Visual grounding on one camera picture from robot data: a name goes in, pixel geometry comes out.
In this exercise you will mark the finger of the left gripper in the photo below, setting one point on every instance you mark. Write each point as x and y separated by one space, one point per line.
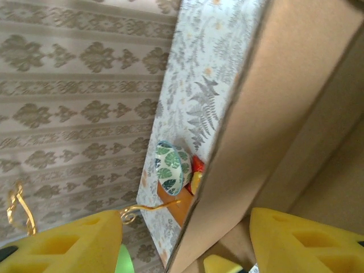
219 266

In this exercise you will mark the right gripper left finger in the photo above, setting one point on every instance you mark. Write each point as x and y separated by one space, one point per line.
85 250

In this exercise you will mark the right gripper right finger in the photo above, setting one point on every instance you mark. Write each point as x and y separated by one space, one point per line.
307 250

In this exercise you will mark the brown cardboard box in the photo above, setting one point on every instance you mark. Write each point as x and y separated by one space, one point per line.
284 113

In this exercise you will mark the green plastic wine glass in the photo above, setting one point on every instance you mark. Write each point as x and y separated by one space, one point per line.
125 260

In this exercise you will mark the red snack packet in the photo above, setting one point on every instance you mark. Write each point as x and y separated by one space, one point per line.
196 166

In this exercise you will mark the leaf print ceramic bowl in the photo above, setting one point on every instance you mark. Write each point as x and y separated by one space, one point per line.
167 165

